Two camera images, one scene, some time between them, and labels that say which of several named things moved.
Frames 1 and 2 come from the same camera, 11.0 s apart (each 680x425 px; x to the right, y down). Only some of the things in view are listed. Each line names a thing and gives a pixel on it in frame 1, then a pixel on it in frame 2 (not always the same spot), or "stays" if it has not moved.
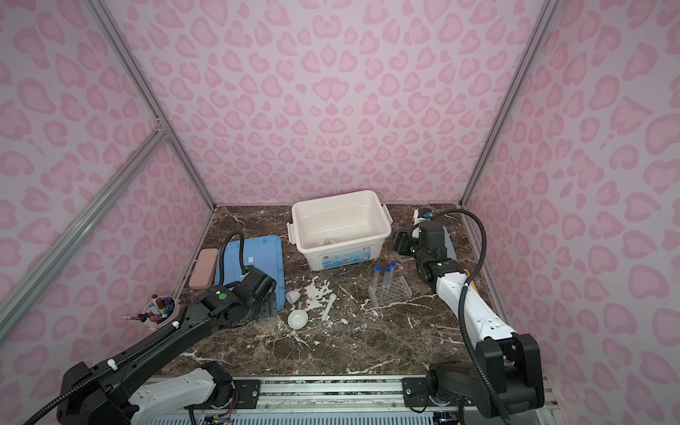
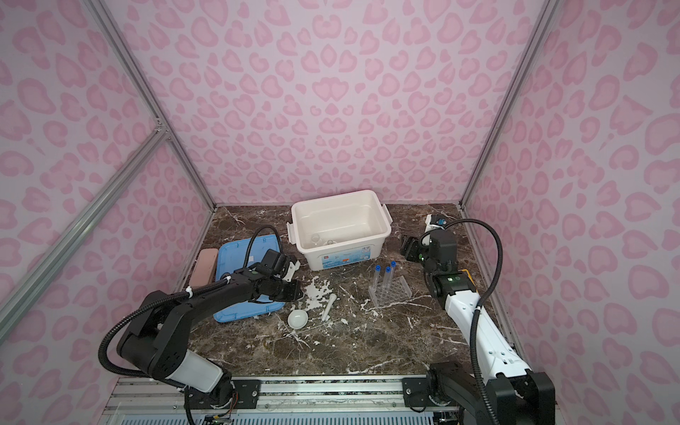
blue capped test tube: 387,282 stays
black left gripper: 270,307 → 295,294
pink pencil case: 204,269 stays
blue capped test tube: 376,281 stays
